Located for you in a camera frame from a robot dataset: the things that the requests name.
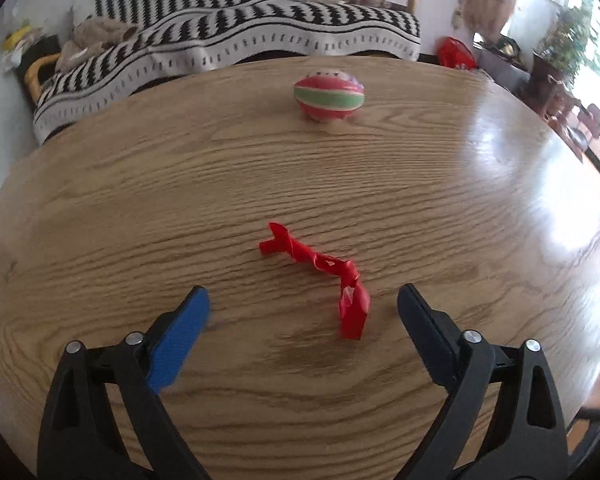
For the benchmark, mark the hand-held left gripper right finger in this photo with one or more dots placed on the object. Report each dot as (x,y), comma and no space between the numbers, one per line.
(430,340)

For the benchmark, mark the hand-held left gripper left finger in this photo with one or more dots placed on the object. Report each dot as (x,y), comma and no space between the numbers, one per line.
(180,335)

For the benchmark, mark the red twisted plastic wrapper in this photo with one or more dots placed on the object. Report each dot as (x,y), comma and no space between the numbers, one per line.
(351,310)

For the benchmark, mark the red green striped ball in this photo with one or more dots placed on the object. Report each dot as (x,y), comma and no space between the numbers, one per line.
(330,97)

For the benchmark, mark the dark wooden cabinet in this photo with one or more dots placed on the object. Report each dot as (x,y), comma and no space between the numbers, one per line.
(545,77)

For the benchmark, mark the red plastic bag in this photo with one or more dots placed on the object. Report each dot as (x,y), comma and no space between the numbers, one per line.
(455,52)

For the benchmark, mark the brown plush toy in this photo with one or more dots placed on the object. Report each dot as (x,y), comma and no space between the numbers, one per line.
(95,37)

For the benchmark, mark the black white striped sofa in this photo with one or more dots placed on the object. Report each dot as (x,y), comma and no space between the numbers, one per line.
(230,25)

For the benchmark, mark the yellow plastic item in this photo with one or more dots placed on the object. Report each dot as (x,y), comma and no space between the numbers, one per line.
(19,37)

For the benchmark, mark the beige curtain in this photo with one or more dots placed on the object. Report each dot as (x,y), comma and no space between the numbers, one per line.
(487,0)

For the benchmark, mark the green potted plant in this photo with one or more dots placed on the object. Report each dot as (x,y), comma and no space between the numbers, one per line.
(575,25)

